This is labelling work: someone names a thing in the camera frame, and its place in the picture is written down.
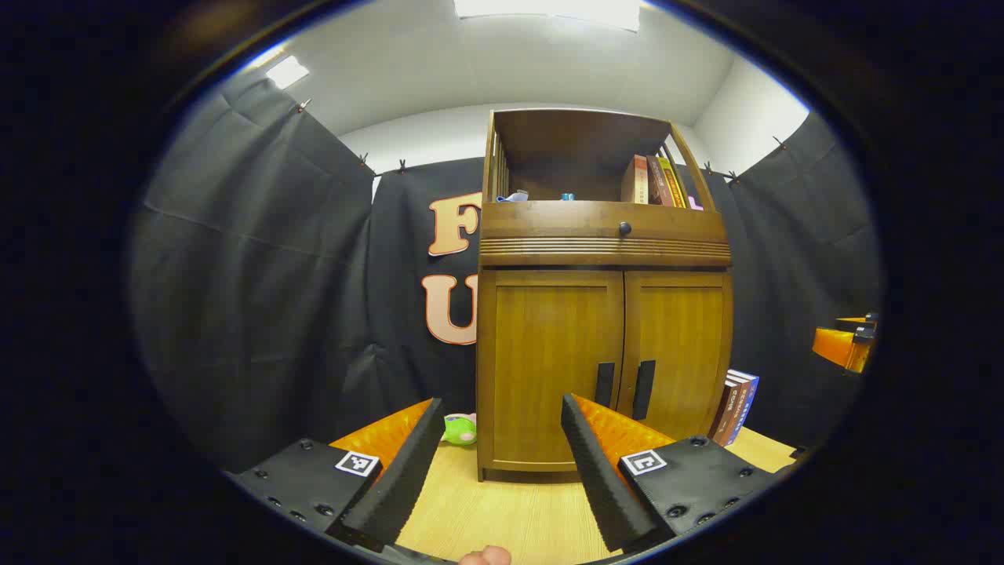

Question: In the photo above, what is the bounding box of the green plush toy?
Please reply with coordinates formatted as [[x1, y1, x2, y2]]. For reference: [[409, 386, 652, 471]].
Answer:
[[441, 414, 478, 447]]

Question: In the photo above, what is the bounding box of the yellow book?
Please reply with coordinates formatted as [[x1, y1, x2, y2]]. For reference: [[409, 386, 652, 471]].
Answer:
[[657, 155, 689, 209]]

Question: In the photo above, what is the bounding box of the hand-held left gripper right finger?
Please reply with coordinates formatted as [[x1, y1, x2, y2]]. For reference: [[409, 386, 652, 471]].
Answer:
[[560, 392, 797, 552]]

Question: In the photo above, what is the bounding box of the large ceiling light panel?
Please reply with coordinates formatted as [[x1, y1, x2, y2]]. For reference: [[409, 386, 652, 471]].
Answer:
[[453, 0, 642, 32]]

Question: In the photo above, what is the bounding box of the wooden shoe cabinet door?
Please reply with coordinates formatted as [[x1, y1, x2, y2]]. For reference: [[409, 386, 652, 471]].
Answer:
[[478, 269, 626, 472], [624, 271, 733, 442]]

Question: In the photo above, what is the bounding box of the reddish brown book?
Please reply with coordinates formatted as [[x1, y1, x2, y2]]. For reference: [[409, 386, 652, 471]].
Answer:
[[645, 155, 675, 207]]

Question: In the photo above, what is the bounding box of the small ceiling light panel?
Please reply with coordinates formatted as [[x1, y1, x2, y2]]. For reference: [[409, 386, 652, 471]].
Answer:
[[265, 55, 311, 91]]

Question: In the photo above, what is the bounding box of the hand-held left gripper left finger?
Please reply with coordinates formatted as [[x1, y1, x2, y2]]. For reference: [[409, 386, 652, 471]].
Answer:
[[224, 396, 446, 554]]

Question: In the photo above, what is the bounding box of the wooden cabinet drawer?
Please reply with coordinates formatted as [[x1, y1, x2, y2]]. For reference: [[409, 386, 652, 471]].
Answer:
[[478, 200, 732, 268]]

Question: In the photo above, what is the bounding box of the wooden double-door shoe cabinet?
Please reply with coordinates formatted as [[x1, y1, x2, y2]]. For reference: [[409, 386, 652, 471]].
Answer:
[[476, 108, 734, 483]]

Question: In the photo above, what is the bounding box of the tan book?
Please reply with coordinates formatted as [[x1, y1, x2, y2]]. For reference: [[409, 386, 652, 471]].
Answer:
[[621, 155, 652, 205]]

